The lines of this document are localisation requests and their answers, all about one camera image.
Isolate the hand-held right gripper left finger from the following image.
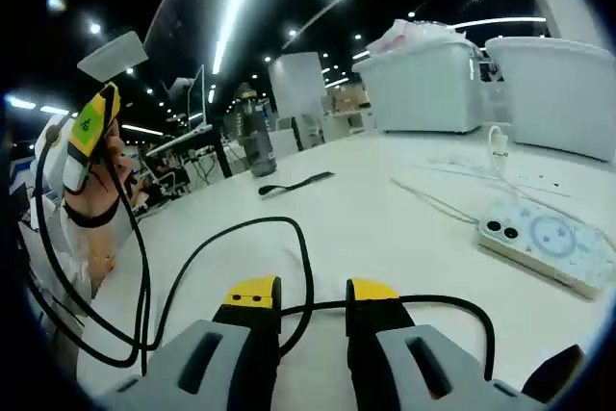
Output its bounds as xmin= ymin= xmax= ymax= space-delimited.
xmin=95 ymin=275 xmax=283 ymax=411

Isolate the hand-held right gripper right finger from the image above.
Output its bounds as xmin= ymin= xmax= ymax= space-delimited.
xmin=345 ymin=277 xmax=530 ymax=411

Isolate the black data cable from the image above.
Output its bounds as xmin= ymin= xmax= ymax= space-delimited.
xmin=36 ymin=88 xmax=497 ymax=382

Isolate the black Velcro strap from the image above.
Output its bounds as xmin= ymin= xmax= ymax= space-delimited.
xmin=258 ymin=171 xmax=336 ymax=200

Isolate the white desktop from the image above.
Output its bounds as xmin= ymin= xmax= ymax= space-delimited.
xmin=76 ymin=129 xmax=616 ymax=411

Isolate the person's left hand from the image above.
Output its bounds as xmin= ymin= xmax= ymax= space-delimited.
xmin=70 ymin=120 xmax=135 ymax=220

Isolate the silver laptop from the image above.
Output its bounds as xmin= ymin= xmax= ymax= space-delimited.
xmin=166 ymin=64 xmax=214 ymax=142

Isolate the dark grey water bottle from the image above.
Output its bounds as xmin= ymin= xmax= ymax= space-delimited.
xmin=232 ymin=82 xmax=279 ymax=178

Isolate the phone in patterned case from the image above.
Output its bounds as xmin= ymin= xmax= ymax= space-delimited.
xmin=475 ymin=198 xmax=616 ymax=302

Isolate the white storage box with papers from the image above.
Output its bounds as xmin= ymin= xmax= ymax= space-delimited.
xmin=352 ymin=38 xmax=485 ymax=135

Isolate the white plastic storage box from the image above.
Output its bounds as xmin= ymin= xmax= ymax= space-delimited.
xmin=484 ymin=35 xmax=616 ymax=163

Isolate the white charging cable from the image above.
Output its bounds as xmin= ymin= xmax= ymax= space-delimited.
xmin=392 ymin=125 xmax=575 ymax=228

